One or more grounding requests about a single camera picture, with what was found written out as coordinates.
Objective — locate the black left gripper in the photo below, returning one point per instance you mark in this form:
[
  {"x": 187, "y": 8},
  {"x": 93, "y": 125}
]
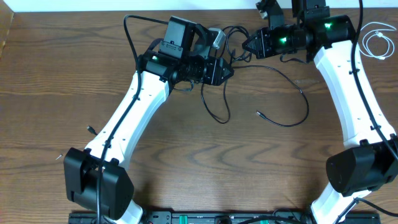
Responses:
[{"x": 214, "y": 70}]

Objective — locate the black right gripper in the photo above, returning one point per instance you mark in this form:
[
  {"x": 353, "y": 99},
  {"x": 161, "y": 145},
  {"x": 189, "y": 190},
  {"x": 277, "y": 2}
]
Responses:
[{"x": 263, "y": 51}]

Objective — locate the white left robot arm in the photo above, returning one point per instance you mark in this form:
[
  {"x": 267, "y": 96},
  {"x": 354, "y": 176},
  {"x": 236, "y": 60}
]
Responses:
[{"x": 96, "y": 177}]

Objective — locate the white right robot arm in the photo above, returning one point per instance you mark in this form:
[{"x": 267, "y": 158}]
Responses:
[{"x": 369, "y": 159}]

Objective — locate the cardboard panel left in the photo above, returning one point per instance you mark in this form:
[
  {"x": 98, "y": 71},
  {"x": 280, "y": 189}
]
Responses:
[{"x": 6, "y": 19}]

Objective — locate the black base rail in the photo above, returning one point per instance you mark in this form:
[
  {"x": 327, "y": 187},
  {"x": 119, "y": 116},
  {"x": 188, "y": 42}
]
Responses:
[{"x": 284, "y": 215}]

